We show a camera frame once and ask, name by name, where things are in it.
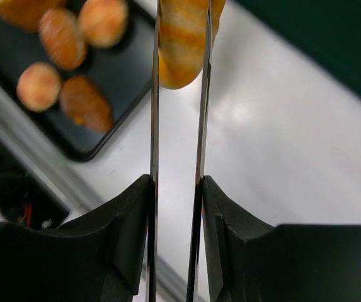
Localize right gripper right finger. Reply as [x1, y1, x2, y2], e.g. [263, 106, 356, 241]
[203, 176, 361, 301]

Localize round bun bottom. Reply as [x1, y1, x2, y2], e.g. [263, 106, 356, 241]
[16, 62, 62, 112]

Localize black baking tray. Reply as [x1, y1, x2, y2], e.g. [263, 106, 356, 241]
[0, 1, 154, 162]

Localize round bun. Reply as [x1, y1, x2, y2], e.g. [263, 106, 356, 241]
[16, 62, 62, 112]
[78, 0, 129, 48]
[38, 7, 88, 70]

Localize striped long bread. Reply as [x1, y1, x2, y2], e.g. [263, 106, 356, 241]
[159, 0, 209, 89]

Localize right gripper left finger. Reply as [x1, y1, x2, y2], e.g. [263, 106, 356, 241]
[0, 175, 150, 301]

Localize round bun middle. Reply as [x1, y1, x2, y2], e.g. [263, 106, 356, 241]
[38, 7, 88, 70]

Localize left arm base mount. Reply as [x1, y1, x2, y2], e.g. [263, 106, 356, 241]
[0, 141, 69, 230]

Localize metal tongs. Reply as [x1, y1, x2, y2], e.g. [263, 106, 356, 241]
[146, 1, 214, 301]

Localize dark green placemat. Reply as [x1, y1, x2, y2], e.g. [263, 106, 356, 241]
[238, 1, 361, 97]

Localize brown croissant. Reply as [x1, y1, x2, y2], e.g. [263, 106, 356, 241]
[59, 75, 114, 133]

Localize round bun top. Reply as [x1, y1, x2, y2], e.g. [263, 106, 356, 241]
[78, 0, 129, 48]

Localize large orange round bread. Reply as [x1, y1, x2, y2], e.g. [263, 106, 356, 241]
[0, 0, 67, 32]

